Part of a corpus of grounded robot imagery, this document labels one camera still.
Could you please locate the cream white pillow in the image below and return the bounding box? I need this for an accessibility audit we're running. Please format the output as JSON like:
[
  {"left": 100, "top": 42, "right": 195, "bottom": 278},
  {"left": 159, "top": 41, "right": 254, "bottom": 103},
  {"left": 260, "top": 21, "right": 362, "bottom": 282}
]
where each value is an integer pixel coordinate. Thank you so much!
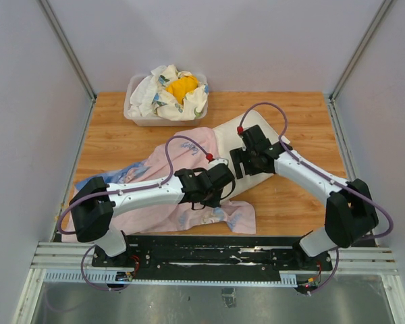
[{"left": 213, "top": 110, "right": 279, "bottom": 200}]

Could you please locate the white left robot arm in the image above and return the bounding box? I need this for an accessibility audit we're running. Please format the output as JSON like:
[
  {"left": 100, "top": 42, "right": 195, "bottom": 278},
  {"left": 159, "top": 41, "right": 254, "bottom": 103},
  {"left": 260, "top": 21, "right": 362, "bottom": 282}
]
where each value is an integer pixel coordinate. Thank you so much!
[{"left": 70, "top": 163, "right": 235, "bottom": 267}]

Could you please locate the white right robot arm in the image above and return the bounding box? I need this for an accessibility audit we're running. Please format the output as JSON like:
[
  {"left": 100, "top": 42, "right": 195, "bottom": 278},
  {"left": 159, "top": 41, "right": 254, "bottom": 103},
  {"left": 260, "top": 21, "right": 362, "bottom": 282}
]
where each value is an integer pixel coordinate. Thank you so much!
[{"left": 229, "top": 125, "right": 379, "bottom": 270}]

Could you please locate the cream floral printed cloth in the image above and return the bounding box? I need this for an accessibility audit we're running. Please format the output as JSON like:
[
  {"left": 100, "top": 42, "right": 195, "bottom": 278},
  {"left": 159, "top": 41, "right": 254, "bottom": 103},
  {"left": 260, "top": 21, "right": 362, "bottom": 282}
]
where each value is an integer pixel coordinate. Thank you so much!
[{"left": 151, "top": 64, "right": 209, "bottom": 122}]

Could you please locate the yellow orange cloth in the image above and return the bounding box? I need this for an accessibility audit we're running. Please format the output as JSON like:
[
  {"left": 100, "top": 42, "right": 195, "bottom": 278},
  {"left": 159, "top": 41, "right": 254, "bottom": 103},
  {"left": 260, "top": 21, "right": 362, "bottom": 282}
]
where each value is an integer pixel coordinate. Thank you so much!
[{"left": 165, "top": 75, "right": 198, "bottom": 104}]

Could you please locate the white crumpled cloth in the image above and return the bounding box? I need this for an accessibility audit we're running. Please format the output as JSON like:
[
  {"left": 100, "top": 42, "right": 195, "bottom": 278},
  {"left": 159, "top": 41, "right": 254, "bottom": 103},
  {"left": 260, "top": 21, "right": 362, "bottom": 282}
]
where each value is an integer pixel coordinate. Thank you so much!
[{"left": 129, "top": 76, "right": 158, "bottom": 117}]

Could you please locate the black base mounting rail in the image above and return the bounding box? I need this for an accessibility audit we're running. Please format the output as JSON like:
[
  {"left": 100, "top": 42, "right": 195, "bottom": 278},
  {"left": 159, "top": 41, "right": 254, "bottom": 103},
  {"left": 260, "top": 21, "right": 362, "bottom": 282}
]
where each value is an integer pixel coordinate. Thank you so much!
[{"left": 92, "top": 235, "right": 332, "bottom": 283}]

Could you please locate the white slotted cable duct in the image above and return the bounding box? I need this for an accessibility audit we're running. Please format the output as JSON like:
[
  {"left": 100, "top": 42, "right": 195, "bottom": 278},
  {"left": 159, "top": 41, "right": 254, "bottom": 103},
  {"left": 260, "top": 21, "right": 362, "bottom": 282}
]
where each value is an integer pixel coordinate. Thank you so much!
[{"left": 43, "top": 269, "right": 298, "bottom": 288}]

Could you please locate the right aluminium frame post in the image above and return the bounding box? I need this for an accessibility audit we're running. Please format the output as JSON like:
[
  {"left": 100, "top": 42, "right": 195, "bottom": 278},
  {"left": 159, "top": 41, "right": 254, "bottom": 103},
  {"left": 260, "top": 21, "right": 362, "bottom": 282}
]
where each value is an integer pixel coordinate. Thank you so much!
[{"left": 331, "top": 0, "right": 398, "bottom": 101}]

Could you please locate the aluminium frame post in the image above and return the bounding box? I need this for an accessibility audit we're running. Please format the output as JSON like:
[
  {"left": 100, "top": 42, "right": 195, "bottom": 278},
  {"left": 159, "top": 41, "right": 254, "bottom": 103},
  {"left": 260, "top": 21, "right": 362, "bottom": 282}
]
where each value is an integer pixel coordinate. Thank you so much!
[
  {"left": 36, "top": 0, "right": 97, "bottom": 102},
  {"left": 331, "top": 0, "right": 398, "bottom": 101}
]

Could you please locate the left aluminium frame post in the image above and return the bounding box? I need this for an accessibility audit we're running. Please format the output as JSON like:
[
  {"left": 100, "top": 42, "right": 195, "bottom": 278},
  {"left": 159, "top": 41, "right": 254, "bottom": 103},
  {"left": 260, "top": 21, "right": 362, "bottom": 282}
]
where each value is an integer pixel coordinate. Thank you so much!
[{"left": 36, "top": 0, "right": 97, "bottom": 102}]

